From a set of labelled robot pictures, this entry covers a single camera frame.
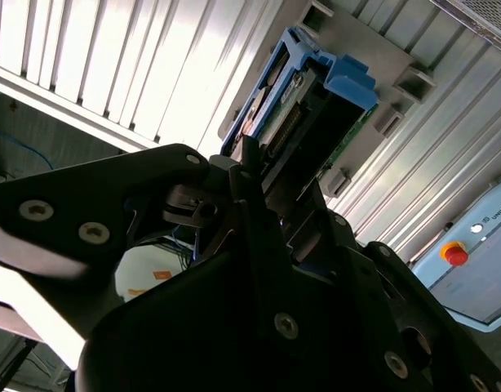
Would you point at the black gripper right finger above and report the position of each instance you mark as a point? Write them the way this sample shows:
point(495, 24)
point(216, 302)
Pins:
point(373, 286)

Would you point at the hard disk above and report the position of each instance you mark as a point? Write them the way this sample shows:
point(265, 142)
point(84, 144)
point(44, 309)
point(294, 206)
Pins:
point(348, 77)

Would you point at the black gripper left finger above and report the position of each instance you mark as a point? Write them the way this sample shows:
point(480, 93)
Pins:
point(50, 228)

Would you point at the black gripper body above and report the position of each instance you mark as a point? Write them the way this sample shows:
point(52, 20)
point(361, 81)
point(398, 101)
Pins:
point(173, 347)

